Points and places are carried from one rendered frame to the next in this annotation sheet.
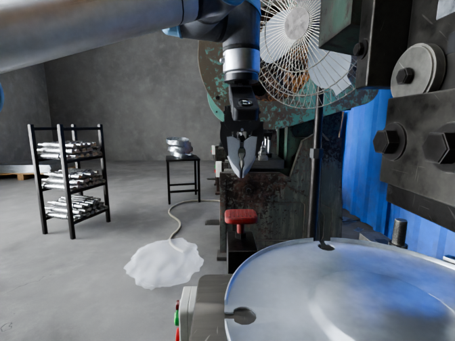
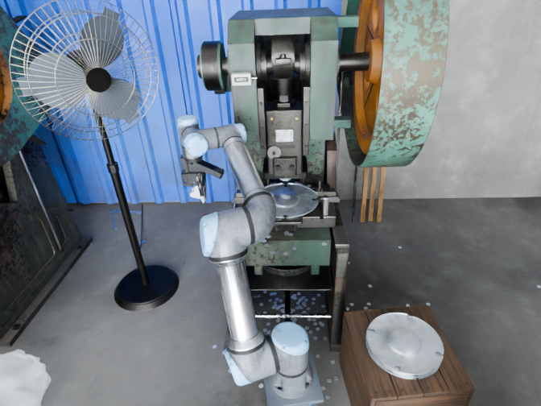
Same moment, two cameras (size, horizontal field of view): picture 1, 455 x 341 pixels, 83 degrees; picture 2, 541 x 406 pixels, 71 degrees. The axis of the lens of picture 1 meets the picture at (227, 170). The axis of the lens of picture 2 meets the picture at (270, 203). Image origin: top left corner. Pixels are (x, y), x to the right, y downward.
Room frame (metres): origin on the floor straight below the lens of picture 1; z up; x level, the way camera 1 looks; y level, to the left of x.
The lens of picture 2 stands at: (0.15, 1.28, 1.65)
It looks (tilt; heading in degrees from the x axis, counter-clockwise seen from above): 32 degrees down; 275
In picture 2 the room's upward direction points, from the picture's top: 3 degrees counter-clockwise
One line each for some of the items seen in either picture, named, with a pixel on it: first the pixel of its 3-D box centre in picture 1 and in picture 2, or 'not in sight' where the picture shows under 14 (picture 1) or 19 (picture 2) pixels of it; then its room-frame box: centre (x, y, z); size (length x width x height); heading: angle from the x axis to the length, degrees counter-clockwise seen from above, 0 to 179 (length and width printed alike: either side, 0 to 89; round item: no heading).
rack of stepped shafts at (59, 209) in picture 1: (72, 177); not in sight; (2.27, 1.40, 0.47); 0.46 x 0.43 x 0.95; 72
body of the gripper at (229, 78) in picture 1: (240, 105); (193, 169); (0.56, -0.03, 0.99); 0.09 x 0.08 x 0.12; 2
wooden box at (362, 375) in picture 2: not in sight; (396, 373); (-0.27, 0.27, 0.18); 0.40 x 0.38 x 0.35; 98
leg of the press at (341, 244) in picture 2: not in sight; (336, 225); (-0.05, -0.42, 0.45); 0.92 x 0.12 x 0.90; 92
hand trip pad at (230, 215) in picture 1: (240, 229); not in sight; (0.53, -0.03, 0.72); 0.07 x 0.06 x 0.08; 92
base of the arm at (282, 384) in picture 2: not in sight; (291, 368); (0.17, 0.49, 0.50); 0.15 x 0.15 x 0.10
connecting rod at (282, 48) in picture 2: not in sight; (283, 79); (0.21, -0.27, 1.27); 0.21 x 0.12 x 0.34; 92
